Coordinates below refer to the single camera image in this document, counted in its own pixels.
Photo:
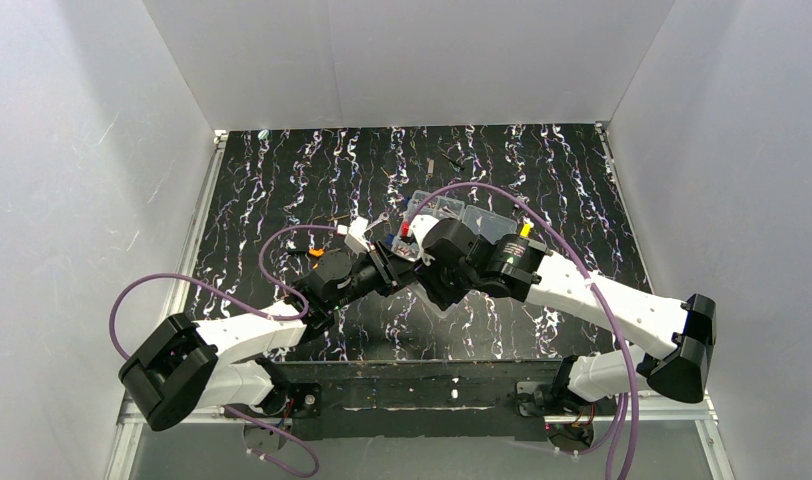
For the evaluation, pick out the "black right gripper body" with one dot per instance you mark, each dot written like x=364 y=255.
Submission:
x=423 y=245

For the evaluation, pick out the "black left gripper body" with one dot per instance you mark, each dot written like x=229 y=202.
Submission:
x=385 y=266

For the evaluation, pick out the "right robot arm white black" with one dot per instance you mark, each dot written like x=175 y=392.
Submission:
x=671 y=341

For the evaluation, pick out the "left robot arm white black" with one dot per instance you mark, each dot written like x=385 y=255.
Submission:
x=187 y=364

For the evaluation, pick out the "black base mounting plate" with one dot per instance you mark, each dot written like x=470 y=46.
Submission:
x=422 y=398

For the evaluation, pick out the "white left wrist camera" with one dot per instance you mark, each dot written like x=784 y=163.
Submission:
x=354 y=235

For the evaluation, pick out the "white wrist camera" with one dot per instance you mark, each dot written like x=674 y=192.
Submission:
x=354 y=235
x=409 y=244

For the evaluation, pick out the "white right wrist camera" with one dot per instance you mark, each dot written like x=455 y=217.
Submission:
x=409 y=244

